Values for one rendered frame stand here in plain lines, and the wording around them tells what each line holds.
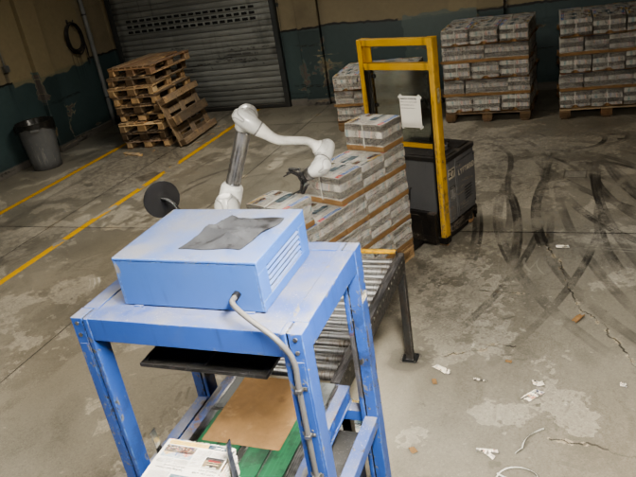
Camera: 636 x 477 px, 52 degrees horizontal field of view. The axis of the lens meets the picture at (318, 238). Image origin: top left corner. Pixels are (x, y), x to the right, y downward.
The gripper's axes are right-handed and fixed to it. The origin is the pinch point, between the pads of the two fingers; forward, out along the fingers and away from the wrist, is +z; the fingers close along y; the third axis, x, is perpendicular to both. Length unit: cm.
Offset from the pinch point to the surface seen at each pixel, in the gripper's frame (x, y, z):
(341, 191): 49, 23, 9
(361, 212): 68, 45, 19
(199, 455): -203, 73, -112
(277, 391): -139, 84, -78
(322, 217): 27.3, 32.3, 16.9
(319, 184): 48, 10, 25
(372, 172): 89, 22, 7
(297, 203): -0.2, 13.7, 2.3
